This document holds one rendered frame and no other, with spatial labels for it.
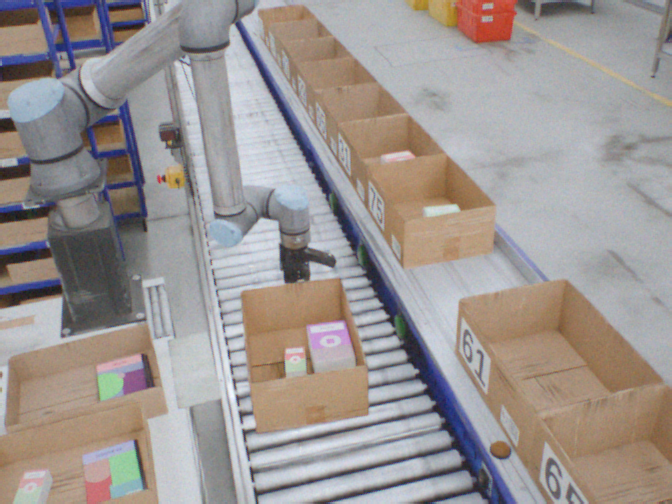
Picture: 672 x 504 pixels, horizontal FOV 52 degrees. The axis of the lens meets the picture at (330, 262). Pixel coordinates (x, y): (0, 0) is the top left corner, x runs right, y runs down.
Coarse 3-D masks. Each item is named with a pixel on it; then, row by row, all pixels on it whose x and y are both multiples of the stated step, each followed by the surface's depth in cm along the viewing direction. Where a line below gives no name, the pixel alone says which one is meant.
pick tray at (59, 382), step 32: (32, 352) 190; (64, 352) 193; (96, 352) 197; (128, 352) 200; (32, 384) 192; (64, 384) 191; (96, 384) 190; (160, 384) 176; (32, 416) 181; (64, 416) 170
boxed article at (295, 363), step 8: (288, 352) 191; (296, 352) 191; (304, 352) 191; (288, 360) 188; (296, 360) 188; (304, 360) 188; (288, 368) 186; (296, 368) 186; (304, 368) 185; (288, 376) 185
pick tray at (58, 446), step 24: (120, 408) 170; (144, 408) 172; (24, 432) 165; (48, 432) 167; (72, 432) 169; (96, 432) 172; (120, 432) 174; (144, 432) 175; (0, 456) 166; (24, 456) 169; (48, 456) 170; (72, 456) 169; (144, 456) 168; (0, 480) 164; (72, 480) 163
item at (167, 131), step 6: (162, 126) 259; (168, 126) 258; (174, 126) 259; (162, 132) 256; (168, 132) 256; (174, 132) 257; (162, 138) 256; (168, 138) 257; (174, 138) 257; (168, 144) 263; (174, 144) 265
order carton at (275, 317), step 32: (256, 288) 197; (288, 288) 199; (320, 288) 201; (256, 320) 203; (288, 320) 205; (320, 320) 207; (352, 320) 184; (256, 352) 198; (256, 384) 165; (288, 384) 166; (320, 384) 168; (352, 384) 170; (256, 416) 171; (288, 416) 172; (320, 416) 174; (352, 416) 176
